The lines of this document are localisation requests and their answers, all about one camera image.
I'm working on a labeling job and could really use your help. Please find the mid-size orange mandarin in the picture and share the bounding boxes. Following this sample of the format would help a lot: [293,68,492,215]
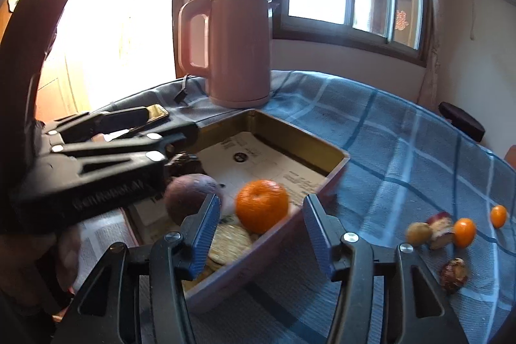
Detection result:
[453,218,477,249]

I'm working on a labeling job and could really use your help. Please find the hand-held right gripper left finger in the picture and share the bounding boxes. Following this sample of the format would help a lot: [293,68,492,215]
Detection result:
[52,193,222,344]

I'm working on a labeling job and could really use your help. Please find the blue plaid tablecloth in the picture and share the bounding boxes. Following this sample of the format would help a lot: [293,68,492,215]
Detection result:
[52,70,516,344]

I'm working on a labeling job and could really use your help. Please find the narrow pink curtain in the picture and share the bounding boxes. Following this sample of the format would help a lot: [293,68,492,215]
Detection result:
[417,0,448,115]

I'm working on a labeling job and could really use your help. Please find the large orange mandarin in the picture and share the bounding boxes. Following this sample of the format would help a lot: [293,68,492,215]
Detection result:
[235,179,291,235]

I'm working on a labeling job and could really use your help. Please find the pink electric kettle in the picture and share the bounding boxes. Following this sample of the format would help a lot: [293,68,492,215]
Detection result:
[178,0,280,109]

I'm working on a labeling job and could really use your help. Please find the air conditioner pipe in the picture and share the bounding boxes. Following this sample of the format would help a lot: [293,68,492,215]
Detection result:
[447,0,478,40]

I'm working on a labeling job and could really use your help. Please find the wooden balcony door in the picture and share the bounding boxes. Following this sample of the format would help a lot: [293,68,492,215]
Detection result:
[0,0,178,119]

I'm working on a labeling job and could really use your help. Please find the round crackers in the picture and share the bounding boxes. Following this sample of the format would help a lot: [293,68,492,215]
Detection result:
[181,223,254,288]

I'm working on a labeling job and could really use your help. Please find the small orange mandarin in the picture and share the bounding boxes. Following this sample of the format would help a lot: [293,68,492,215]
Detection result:
[490,205,508,229]

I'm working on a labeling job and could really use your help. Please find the smooth dark brown fruit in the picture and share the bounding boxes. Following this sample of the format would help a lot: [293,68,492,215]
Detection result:
[164,152,205,178]

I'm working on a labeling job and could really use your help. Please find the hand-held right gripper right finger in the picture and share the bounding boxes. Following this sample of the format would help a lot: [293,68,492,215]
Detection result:
[302,194,470,344]

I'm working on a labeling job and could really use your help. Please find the chocolate donut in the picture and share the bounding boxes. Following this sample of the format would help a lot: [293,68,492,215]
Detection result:
[439,258,469,293]

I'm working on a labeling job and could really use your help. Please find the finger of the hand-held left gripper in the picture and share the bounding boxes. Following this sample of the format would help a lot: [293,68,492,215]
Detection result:
[42,106,150,142]
[47,122,199,185]

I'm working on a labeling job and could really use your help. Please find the pink metal tin box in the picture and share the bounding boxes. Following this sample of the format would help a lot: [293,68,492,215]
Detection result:
[121,109,351,314]

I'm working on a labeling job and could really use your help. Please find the white printed paper leaflet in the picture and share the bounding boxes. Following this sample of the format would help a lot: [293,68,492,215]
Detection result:
[197,131,327,208]

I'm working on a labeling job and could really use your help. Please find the dark cushioned wooden stool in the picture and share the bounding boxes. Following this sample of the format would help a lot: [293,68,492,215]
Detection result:
[439,101,486,143]

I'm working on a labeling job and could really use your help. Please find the small yellow-brown round fruit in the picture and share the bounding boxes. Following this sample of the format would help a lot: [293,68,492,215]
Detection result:
[406,222,434,247]

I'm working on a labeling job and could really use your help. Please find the large purple round fruit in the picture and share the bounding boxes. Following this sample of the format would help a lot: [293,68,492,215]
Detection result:
[163,173,224,226]

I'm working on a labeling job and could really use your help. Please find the person's left hand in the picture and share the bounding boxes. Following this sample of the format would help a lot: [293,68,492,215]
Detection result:
[54,225,83,294]

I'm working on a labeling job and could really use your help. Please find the red paper window decoration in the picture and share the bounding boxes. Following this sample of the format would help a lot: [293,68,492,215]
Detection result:
[393,10,410,31]

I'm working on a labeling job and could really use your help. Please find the black plug with cable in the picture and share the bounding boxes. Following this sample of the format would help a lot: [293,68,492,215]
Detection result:
[173,74,194,105]

